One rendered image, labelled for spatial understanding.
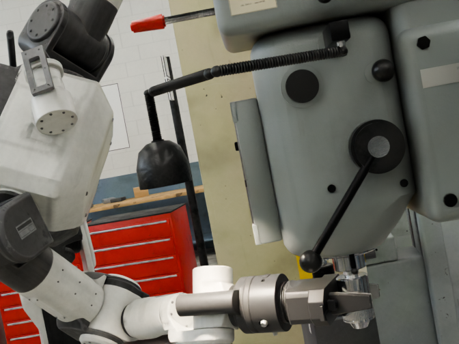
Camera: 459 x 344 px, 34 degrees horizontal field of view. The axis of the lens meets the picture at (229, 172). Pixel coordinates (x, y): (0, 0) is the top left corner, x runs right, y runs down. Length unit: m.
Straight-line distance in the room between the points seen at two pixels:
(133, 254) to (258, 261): 2.96
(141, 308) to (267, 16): 0.58
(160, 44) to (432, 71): 9.30
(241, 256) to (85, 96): 1.62
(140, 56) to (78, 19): 8.82
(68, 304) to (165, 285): 4.42
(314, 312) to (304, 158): 0.23
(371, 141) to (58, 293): 0.60
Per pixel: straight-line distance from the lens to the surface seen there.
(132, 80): 10.23
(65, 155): 1.26
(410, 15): 1.00
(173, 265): 5.66
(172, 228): 5.62
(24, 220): 1.21
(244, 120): 1.06
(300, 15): 0.98
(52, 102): 1.19
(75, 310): 1.32
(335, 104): 0.99
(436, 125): 0.99
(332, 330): 1.44
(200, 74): 0.89
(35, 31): 1.42
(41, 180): 1.24
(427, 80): 0.99
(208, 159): 2.81
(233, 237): 2.83
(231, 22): 0.97
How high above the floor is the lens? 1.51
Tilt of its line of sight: 3 degrees down
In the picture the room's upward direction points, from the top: 10 degrees counter-clockwise
